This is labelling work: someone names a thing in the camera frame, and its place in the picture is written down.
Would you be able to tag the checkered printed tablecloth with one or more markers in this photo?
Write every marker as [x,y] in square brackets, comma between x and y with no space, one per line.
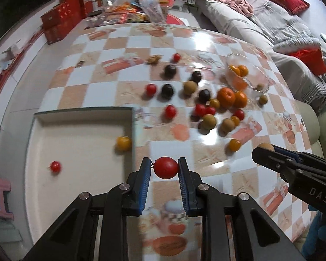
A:
[116,43]

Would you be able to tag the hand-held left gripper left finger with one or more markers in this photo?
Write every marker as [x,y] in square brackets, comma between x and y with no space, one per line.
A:
[144,185]

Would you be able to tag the brown fruit peel scraps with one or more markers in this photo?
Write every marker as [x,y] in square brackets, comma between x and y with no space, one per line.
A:
[154,59]

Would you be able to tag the small orange mandarin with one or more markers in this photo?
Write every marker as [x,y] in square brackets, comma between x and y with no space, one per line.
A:
[244,70]
[234,69]

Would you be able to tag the red cabinet runner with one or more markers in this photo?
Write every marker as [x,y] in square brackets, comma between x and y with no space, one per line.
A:
[13,59]

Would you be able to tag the clear glass bowl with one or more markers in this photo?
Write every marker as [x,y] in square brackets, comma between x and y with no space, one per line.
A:
[256,73]

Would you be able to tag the grey quilted blanket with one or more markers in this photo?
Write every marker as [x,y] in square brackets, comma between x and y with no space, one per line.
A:
[288,30]

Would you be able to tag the large orange mandarin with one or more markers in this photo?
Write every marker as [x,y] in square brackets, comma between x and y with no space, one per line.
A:
[241,99]
[226,97]

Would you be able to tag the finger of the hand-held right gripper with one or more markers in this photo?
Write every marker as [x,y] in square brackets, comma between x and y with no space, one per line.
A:
[263,157]
[288,153]

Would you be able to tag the light grey sofa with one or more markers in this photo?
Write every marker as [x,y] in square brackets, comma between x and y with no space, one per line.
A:
[233,24]

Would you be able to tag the pink blanket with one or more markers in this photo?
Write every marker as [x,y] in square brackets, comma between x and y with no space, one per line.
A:
[237,4]

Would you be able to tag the red cherry tomato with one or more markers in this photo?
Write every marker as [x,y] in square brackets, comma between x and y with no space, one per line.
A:
[211,111]
[151,89]
[239,114]
[170,112]
[55,166]
[200,109]
[166,167]
[176,57]

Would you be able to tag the small cardboard box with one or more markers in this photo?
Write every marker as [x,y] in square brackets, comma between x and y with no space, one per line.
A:
[10,51]

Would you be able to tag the white low cabinet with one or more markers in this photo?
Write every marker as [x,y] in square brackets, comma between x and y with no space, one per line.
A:
[24,34]

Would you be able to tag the red cushion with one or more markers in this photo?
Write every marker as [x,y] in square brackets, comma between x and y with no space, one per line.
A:
[285,0]

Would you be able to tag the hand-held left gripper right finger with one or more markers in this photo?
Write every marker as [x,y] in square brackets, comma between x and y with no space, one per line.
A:
[183,185]

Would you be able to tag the clear plastic bag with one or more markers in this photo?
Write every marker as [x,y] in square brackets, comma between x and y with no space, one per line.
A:
[152,5]

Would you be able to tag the white shallow tray box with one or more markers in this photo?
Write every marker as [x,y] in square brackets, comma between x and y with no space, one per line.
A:
[84,146]

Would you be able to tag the brown longan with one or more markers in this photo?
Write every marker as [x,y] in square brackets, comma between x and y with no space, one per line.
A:
[190,87]
[214,103]
[208,122]
[266,146]
[259,87]
[263,99]
[227,125]

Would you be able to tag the stack of red gift boxes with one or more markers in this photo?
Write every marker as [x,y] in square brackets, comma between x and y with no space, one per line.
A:
[59,19]

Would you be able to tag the pile of snack packets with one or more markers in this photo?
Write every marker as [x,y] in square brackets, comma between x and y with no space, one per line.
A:
[125,13]

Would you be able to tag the red round stool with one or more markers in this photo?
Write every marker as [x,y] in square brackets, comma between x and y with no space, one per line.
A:
[176,20]

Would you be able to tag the blue cloth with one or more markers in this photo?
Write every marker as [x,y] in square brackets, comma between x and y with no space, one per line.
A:
[319,231]

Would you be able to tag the dark purple plum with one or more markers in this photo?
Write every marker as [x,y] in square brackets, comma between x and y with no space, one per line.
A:
[170,70]
[196,76]
[167,91]
[204,95]

